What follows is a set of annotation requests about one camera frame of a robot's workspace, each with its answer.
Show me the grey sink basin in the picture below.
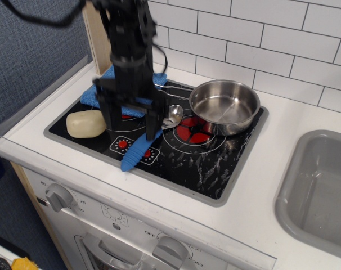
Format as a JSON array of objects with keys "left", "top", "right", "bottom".
[{"left": 275, "top": 130, "right": 341, "bottom": 258}]

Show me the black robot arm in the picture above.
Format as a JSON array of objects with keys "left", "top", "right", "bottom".
[{"left": 92, "top": 1, "right": 166, "bottom": 140}]

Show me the black toy stove top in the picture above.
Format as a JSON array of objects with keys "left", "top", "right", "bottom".
[{"left": 44, "top": 81, "right": 268, "bottom": 206}]

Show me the spoon with blue handle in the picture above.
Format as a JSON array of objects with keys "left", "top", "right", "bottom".
[{"left": 120, "top": 105, "right": 183, "bottom": 172}]

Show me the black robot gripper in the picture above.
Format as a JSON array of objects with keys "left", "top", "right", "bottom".
[{"left": 93, "top": 57, "right": 168, "bottom": 141}]

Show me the blue folded cloth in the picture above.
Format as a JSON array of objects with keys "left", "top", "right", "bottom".
[{"left": 80, "top": 65, "right": 169, "bottom": 118}]

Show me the white toy oven front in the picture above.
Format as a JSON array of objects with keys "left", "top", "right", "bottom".
[{"left": 19, "top": 168, "right": 276, "bottom": 269}]

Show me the wooden side post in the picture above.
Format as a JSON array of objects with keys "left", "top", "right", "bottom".
[{"left": 82, "top": 2, "right": 111, "bottom": 75}]

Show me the grey right oven knob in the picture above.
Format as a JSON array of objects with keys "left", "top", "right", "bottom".
[{"left": 152, "top": 236, "right": 189, "bottom": 269}]

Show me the grey left oven knob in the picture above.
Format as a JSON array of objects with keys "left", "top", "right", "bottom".
[{"left": 46, "top": 183, "right": 73, "bottom": 213}]

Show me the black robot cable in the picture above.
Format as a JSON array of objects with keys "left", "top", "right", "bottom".
[{"left": 0, "top": 0, "right": 168, "bottom": 73}]

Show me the cream toy potato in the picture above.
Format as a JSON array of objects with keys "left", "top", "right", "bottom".
[{"left": 66, "top": 110, "right": 106, "bottom": 138}]

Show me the grey oven knob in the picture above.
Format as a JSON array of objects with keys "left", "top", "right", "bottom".
[
  {"left": 46, "top": 183, "right": 73, "bottom": 213},
  {"left": 152, "top": 236, "right": 189, "bottom": 269}
]

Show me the stainless steel pot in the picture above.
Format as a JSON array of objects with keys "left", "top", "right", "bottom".
[{"left": 153, "top": 79, "right": 261, "bottom": 137}]

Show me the yellow cloth item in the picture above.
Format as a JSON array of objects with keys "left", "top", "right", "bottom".
[{"left": 11, "top": 257, "right": 39, "bottom": 270}]

